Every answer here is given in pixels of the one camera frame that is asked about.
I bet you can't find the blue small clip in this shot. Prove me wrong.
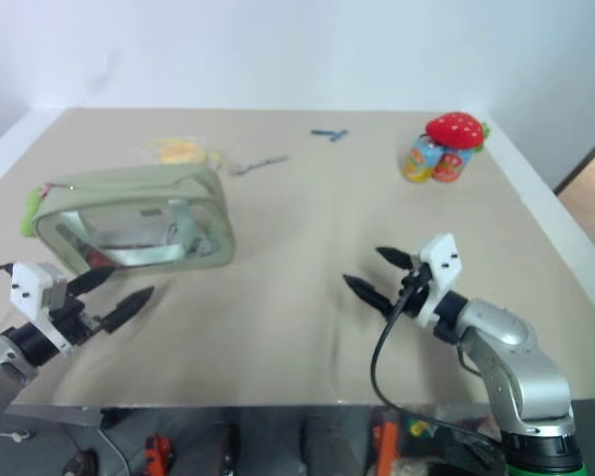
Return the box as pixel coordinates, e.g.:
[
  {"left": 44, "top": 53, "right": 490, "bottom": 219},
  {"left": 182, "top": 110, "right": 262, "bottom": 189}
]
[{"left": 310, "top": 128, "right": 349, "bottom": 144}]

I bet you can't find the silver metal spoon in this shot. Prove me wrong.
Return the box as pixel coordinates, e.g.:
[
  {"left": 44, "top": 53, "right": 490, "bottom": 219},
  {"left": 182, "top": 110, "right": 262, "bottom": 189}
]
[{"left": 229, "top": 155, "right": 290, "bottom": 177}]

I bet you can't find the beige table cloth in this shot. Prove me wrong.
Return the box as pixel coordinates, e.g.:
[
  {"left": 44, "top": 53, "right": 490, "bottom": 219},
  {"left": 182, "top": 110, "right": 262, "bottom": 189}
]
[{"left": 0, "top": 107, "right": 595, "bottom": 409}]

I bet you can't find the yellow printed small can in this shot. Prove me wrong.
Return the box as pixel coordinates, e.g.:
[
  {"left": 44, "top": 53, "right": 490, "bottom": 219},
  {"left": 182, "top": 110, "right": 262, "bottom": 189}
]
[{"left": 401, "top": 133, "right": 443, "bottom": 183}]

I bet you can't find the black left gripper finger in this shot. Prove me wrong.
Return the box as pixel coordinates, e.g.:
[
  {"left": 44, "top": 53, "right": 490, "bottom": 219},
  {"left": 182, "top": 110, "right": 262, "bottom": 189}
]
[
  {"left": 66, "top": 267, "right": 118, "bottom": 299},
  {"left": 97, "top": 286, "right": 156, "bottom": 334}
]

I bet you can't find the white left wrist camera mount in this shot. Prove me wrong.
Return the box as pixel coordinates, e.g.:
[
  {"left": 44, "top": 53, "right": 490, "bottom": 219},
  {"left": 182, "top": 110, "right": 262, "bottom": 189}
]
[{"left": 10, "top": 262, "right": 75, "bottom": 356}]

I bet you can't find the red printed small can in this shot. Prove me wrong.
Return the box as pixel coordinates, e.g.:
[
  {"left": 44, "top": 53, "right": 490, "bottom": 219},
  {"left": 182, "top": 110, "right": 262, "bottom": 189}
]
[{"left": 430, "top": 146, "right": 470, "bottom": 183}]

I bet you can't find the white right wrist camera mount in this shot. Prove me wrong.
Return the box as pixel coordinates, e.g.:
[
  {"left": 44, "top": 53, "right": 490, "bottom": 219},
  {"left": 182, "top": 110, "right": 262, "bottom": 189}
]
[{"left": 409, "top": 232, "right": 465, "bottom": 328}]

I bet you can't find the red strawberry plush toy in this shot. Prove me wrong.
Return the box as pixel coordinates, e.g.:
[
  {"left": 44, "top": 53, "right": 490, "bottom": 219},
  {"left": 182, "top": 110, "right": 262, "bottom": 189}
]
[{"left": 424, "top": 111, "right": 493, "bottom": 154}]

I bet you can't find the yellow plastic packet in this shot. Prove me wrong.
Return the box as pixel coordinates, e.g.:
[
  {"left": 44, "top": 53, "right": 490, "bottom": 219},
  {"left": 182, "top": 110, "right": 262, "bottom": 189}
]
[{"left": 146, "top": 137, "right": 224, "bottom": 168}]

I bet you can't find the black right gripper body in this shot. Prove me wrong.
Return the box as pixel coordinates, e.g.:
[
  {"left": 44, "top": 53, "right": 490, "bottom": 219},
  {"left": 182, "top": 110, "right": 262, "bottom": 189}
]
[{"left": 384, "top": 265, "right": 435, "bottom": 319}]

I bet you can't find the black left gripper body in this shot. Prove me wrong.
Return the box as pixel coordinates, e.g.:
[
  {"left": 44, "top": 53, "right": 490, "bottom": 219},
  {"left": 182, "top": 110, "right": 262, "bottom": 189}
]
[{"left": 49, "top": 282, "right": 105, "bottom": 348}]

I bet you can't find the green clear toiletry pouch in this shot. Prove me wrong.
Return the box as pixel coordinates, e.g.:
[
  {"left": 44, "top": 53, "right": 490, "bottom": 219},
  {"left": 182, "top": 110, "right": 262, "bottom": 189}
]
[{"left": 19, "top": 162, "right": 237, "bottom": 275}]

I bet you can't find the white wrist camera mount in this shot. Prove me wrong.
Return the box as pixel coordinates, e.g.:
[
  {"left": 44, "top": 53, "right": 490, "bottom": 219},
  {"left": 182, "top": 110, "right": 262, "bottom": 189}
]
[
  {"left": 10, "top": 262, "right": 75, "bottom": 356},
  {"left": 409, "top": 232, "right": 465, "bottom": 328}
]

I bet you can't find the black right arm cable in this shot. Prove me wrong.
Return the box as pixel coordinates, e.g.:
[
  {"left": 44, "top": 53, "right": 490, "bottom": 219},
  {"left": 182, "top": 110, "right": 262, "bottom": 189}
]
[{"left": 370, "top": 277, "right": 507, "bottom": 470}]

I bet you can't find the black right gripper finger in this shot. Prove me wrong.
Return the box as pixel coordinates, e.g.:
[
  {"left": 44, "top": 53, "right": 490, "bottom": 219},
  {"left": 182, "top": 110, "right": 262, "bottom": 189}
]
[
  {"left": 342, "top": 274, "right": 396, "bottom": 318},
  {"left": 375, "top": 246, "right": 414, "bottom": 272}
]

